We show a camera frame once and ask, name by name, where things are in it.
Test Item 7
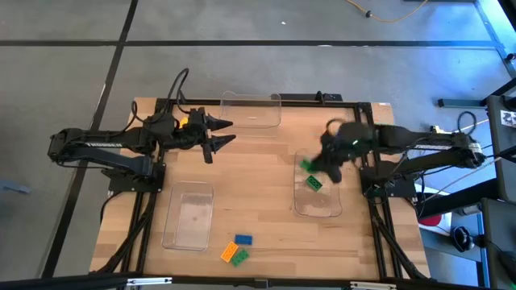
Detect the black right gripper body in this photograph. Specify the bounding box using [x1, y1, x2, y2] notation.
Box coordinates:
[322, 122, 370, 184]

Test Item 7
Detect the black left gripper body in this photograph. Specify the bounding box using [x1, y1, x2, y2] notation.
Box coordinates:
[177, 107, 214, 164]

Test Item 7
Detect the orange-yellow toy brick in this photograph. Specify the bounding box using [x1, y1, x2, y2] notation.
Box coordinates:
[220, 241, 239, 263]

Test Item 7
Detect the clear plastic tray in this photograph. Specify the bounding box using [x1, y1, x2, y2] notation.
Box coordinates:
[219, 90, 282, 129]
[161, 180, 214, 253]
[293, 148, 343, 218]

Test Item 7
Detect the red-orange round object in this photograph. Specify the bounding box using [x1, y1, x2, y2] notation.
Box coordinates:
[418, 214, 443, 227]

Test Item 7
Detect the grey desk foot bar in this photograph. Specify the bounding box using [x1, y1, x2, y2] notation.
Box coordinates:
[437, 97, 489, 109]

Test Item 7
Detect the thick black bar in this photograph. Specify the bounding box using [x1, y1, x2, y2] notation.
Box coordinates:
[417, 179, 499, 218]

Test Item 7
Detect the black round device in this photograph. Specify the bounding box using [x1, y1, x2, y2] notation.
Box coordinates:
[451, 226, 476, 253]

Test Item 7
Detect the dark bin with sticker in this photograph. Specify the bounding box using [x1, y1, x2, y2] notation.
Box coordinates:
[485, 94, 516, 202]

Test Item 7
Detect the dark grey bin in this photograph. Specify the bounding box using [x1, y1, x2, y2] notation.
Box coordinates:
[481, 197, 516, 290]

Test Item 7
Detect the metal desk leg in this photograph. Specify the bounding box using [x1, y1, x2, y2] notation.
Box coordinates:
[475, 0, 516, 77]

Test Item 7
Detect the grey flat bar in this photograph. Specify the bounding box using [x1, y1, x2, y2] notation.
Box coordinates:
[0, 179, 32, 197]

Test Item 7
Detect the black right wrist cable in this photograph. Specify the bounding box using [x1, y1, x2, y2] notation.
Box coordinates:
[323, 118, 344, 140]

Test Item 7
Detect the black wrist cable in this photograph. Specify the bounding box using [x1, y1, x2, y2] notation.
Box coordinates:
[166, 67, 190, 118]
[323, 118, 344, 140]

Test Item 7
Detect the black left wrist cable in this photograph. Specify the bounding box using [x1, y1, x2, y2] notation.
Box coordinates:
[166, 67, 190, 118]

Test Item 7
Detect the black looped cable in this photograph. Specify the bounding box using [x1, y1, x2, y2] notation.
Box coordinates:
[457, 110, 477, 134]

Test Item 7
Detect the silver metal bracket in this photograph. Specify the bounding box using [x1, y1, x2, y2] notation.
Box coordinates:
[348, 280, 398, 290]
[126, 276, 173, 288]

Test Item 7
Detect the yellow extension cable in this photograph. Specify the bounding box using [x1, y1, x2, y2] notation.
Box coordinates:
[345, 0, 429, 23]

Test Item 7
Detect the white power cable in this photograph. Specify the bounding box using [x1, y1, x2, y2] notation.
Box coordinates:
[459, 119, 491, 133]

